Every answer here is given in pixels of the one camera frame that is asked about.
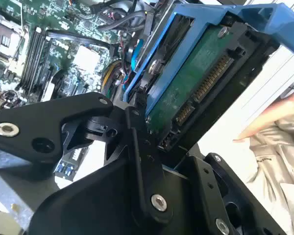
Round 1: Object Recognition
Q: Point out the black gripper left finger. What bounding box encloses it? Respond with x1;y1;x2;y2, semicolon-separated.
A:
0;88;175;224

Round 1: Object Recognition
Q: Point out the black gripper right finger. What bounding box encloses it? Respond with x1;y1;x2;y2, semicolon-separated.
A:
175;152;288;235

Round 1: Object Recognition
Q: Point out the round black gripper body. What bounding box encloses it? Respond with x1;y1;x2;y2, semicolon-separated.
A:
27;112;204;235

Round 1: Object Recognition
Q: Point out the black disk wire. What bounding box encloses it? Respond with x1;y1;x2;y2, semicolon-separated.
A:
46;29;122;57

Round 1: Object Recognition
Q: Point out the person's hand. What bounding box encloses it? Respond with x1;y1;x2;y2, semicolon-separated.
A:
232;84;294;144

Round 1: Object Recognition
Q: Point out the hard disk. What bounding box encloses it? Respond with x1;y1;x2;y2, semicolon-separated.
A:
122;1;294;160

